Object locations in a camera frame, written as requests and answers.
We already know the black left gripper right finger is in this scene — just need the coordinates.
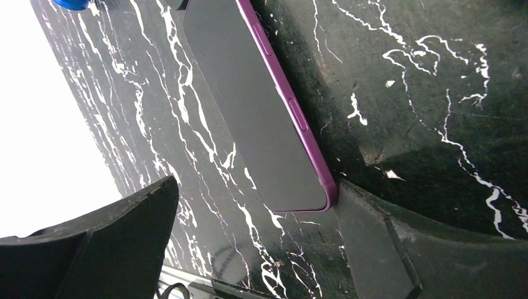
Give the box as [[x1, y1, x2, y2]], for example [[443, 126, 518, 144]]
[[334, 181, 527, 298]]

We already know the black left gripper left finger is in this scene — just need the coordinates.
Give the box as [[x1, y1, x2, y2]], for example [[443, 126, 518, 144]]
[[1, 176, 179, 298]]

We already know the purple smartphone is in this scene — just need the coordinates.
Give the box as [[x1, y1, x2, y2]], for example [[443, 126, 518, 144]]
[[182, 0, 338, 212]]

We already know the blue and black stapler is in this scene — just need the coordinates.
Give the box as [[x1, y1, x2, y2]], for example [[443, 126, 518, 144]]
[[52, 0, 90, 11]]

